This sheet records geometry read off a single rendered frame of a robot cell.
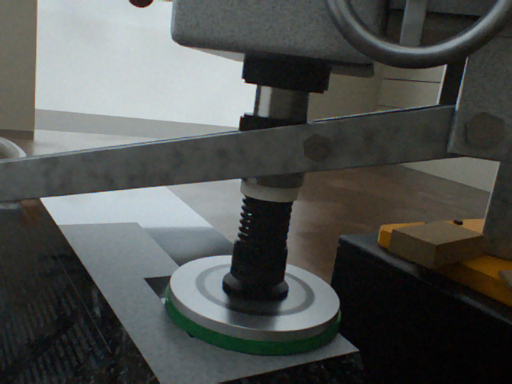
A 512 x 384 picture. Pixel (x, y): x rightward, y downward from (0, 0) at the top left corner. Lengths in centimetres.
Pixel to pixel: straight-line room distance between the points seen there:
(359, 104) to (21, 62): 576
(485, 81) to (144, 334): 41
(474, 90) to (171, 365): 38
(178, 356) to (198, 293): 9
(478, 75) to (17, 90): 722
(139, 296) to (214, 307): 11
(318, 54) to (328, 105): 857
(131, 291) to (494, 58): 47
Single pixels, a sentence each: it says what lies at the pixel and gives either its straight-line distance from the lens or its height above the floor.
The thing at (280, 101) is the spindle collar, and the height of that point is 106.
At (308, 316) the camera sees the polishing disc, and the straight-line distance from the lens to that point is 56.
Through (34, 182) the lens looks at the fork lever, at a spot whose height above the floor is 93.
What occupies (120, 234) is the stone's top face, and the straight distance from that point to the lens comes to 83.
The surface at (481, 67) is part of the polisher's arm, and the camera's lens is 47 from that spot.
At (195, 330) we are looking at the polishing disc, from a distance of 54.
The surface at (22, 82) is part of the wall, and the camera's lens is 751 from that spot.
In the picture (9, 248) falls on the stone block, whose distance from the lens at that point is 95.
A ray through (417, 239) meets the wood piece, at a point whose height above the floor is 83.
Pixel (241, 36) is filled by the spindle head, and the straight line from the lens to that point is 46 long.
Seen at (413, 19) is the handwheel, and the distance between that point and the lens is 39.
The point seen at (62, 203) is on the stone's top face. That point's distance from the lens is 100.
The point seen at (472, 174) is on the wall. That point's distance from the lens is 795.
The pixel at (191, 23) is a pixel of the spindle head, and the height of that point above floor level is 112.
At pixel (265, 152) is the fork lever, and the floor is 101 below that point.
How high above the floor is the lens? 108
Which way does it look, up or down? 13 degrees down
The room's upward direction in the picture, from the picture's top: 8 degrees clockwise
